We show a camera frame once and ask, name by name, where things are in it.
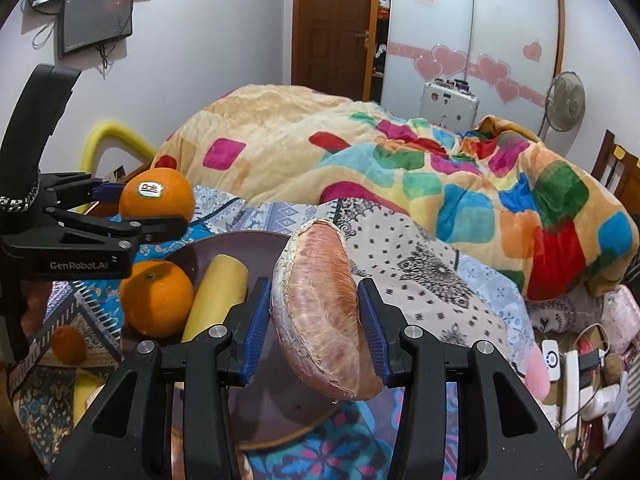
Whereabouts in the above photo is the small tangerine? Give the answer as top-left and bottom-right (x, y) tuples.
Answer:
(51, 325), (87, 365)

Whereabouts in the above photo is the white suitcase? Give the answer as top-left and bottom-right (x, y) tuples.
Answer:
(419, 79), (481, 131)

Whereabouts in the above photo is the white wardrobe with pink hearts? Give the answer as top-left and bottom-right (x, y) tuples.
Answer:
(371, 0), (567, 122)

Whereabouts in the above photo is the yellow foam tube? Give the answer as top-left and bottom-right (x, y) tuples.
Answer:
(80, 120), (159, 182)

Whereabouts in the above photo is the pink plush toy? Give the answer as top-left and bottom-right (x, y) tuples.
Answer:
(520, 345), (549, 402)

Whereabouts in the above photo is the pink pillow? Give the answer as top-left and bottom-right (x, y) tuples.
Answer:
(599, 285), (640, 357)

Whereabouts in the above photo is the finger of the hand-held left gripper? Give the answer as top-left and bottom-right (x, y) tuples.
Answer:
(44, 208), (187, 252)
(49, 178), (124, 207)

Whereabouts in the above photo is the standing fan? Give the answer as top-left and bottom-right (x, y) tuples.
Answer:
(538, 71), (586, 144)

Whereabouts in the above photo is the brown round plate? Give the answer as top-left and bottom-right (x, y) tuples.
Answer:
(122, 231), (347, 452)

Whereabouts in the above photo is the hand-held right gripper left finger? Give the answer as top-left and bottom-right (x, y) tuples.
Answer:
(47, 276), (274, 480)

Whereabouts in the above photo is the brown wooden door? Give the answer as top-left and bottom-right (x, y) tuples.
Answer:
(292, 0), (382, 102)

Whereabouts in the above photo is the plain orange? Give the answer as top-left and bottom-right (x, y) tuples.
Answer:
(118, 259), (195, 338)

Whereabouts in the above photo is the yellow banana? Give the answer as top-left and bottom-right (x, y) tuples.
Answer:
(181, 255), (250, 344)

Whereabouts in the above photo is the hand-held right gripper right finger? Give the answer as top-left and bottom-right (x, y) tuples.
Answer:
(357, 277), (582, 480)

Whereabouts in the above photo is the white device with blue ring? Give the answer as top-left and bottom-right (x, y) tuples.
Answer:
(540, 340), (562, 387)

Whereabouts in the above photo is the blue patterned bedsheet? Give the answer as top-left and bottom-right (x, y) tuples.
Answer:
(10, 184), (537, 480)

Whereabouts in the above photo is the wooden chair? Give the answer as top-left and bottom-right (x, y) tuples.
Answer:
(590, 129), (640, 207)

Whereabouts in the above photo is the black wall monitor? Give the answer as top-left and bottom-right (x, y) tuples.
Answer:
(56, 0), (135, 60)

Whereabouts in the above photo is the pink pomelo segment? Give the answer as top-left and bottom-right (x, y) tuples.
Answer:
(270, 219), (386, 402)

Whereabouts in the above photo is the white power strip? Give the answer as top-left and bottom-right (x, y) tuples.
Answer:
(559, 350), (584, 432)

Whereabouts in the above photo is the colourful patchwork blanket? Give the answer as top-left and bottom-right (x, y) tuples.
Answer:
(150, 84), (640, 302)

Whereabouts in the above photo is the orange with white sticker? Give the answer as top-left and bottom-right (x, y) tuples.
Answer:
(118, 168), (196, 244)

